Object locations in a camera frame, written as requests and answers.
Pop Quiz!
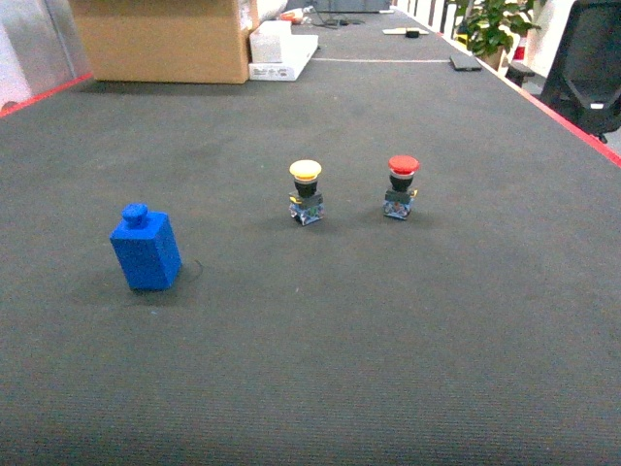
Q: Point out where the black office chair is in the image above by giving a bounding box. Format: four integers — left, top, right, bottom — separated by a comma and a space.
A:
506, 1, 620, 144

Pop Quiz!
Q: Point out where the green potted plant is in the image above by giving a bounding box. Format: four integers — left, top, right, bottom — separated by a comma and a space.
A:
449, 0, 539, 70

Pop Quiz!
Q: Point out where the black flat device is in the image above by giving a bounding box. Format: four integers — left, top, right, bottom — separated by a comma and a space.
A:
449, 54, 482, 72

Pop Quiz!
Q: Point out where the yellow mushroom push button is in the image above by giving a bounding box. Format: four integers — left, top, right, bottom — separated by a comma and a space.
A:
289, 159, 325, 226

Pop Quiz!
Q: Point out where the blue block part with knob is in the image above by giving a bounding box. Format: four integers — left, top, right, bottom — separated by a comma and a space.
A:
110, 203, 182, 291

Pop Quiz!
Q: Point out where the small white box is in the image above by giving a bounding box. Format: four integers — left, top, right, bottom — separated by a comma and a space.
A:
249, 20, 292, 63

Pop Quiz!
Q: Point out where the red mushroom push button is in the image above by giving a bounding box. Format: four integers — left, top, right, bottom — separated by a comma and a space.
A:
382, 154, 420, 220

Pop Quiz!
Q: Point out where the large cardboard box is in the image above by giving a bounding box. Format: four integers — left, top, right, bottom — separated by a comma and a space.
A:
69, 0, 259, 84

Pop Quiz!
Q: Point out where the white flat carton box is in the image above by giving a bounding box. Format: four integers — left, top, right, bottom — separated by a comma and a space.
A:
248, 35, 318, 82

